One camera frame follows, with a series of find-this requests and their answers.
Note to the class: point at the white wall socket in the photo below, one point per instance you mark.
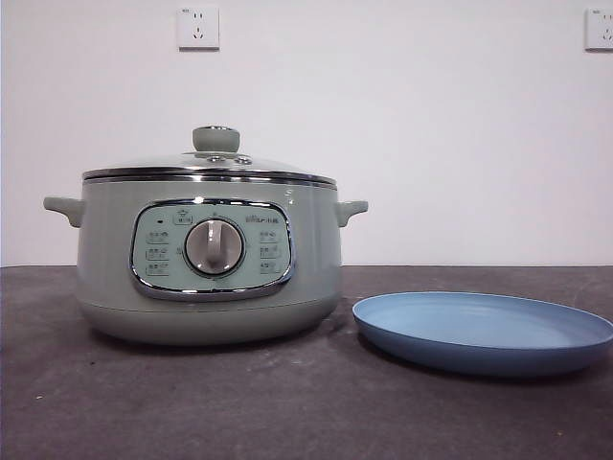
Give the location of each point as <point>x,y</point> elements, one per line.
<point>601,29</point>
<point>199,29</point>

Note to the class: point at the pale green electric steamer pot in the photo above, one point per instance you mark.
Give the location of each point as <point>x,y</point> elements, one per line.
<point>110,249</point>

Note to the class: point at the blue round plate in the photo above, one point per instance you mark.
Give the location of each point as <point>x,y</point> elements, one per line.
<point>479,326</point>

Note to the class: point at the glass lid with green knob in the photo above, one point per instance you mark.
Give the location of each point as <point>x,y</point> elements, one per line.
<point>215,140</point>

